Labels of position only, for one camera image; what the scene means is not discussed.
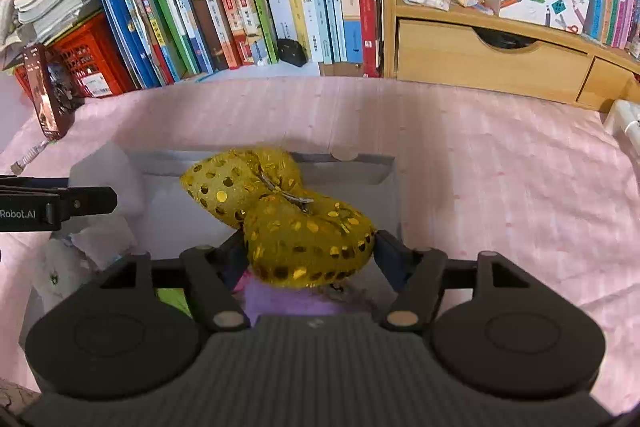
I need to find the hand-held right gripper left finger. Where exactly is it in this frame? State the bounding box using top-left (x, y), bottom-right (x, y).
top-left (99, 232), bottom-right (251, 332)

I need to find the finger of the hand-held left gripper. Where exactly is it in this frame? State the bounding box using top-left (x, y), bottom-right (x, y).
top-left (0, 175), bottom-right (71, 190)
top-left (47, 186), bottom-right (119, 224)

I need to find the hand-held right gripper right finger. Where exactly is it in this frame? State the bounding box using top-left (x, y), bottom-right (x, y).
top-left (375, 229), bottom-right (531, 332)

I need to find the white cardboard box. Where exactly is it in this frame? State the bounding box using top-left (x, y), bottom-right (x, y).
top-left (65, 147), bottom-right (404, 325)

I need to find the purple plush toy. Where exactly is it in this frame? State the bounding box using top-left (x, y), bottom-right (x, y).
top-left (240, 274), bottom-right (383, 325)

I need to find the gold sequined bow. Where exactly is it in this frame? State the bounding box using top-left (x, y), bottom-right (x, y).
top-left (179, 148), bottom-right (377, 289)

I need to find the smartphone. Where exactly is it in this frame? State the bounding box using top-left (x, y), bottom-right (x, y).
top-left (22, 43), bottom-right (77, 141)

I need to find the pink tablecloth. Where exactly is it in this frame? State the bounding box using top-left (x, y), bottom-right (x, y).
top-left (0, 74), bottom-right (640, 413)

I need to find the red plastic crate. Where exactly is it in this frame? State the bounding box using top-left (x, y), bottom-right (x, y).
top-left (14, 12), bottom-right (138, 101)

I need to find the wooden desk organizer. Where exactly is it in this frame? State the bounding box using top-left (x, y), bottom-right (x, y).
top-left (381, 0), bottom-right (640, 114)

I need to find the small black object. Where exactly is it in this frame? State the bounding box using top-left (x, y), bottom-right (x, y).
top-left (276, 37), bottom-right (309, 68)

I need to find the white braided cable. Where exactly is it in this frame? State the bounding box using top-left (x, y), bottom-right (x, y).
top-left (10, 141), bottom-right (49, 176)

